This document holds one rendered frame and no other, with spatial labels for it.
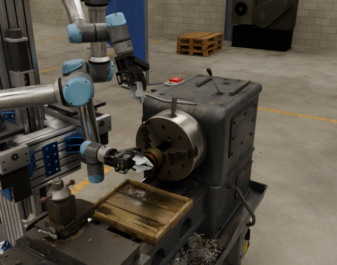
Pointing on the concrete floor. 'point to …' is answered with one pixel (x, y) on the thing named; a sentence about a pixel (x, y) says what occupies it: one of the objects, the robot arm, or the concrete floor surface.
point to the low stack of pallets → (199, 43)
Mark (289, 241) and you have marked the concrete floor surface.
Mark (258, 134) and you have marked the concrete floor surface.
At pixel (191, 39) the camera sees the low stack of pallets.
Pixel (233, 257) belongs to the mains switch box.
